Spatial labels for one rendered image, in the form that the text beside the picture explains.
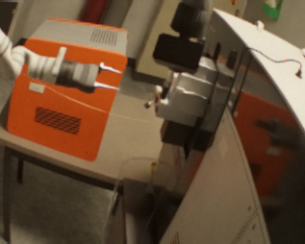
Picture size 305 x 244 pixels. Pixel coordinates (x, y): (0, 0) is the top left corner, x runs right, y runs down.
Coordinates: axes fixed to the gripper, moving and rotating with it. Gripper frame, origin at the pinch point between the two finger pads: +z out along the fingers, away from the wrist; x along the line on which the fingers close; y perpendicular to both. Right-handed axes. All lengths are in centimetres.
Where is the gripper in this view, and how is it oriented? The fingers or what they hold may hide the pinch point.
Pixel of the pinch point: (119, 81)
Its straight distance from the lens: 123.4
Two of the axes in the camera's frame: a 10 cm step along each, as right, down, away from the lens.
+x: -1.7, 9.1, -3.7
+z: 9.5, 2.5, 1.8
